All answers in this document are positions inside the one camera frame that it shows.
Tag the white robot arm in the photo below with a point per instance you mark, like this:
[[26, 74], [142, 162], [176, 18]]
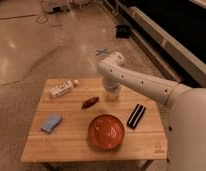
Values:
[[186, 149]]

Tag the clear plastic bottle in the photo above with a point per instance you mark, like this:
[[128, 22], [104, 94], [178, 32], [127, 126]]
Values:
[[63, 88]]

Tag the black white striped case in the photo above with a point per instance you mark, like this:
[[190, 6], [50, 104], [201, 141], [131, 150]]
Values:
[[135, 116]]

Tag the orange plate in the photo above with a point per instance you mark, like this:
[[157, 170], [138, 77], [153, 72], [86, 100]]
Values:
[[106, 132]]

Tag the wooden folding table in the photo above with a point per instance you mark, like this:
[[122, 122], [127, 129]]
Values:
[[68, 141]]

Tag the black box on floor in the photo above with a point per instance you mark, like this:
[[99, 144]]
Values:
[[122, 31]]

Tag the blue sponge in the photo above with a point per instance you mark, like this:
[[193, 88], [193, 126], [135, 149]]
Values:
[[50, 123]]

